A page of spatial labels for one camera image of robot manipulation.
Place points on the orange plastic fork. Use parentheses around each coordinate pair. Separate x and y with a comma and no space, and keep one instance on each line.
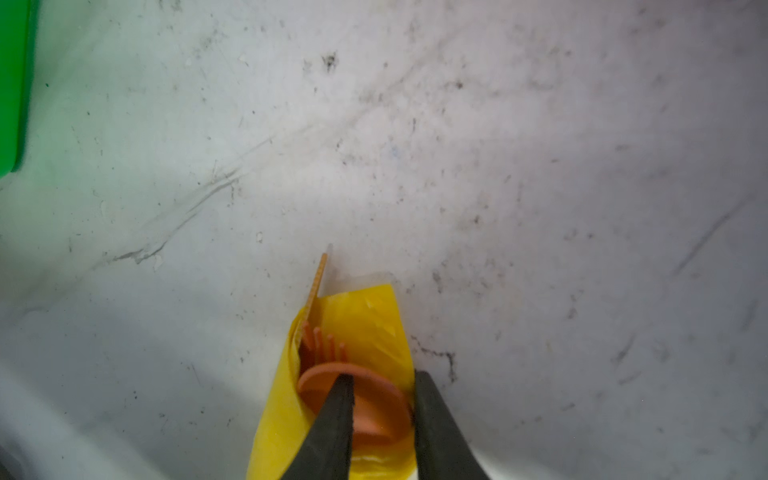
(317,347)

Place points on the orange plastic spoon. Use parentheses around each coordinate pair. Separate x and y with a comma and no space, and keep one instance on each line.
(381,414)

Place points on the green plastic basket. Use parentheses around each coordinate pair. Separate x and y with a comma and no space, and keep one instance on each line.
(19,21)

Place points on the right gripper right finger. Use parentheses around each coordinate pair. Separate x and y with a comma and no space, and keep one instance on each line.
(441,450)

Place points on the orange plastic knife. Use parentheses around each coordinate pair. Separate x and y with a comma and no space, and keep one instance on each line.
(315,286)

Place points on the yellow paper napkin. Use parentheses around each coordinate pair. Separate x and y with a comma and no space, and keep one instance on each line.
(369,323)

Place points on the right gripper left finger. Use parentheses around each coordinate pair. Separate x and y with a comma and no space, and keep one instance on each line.
(326,451)

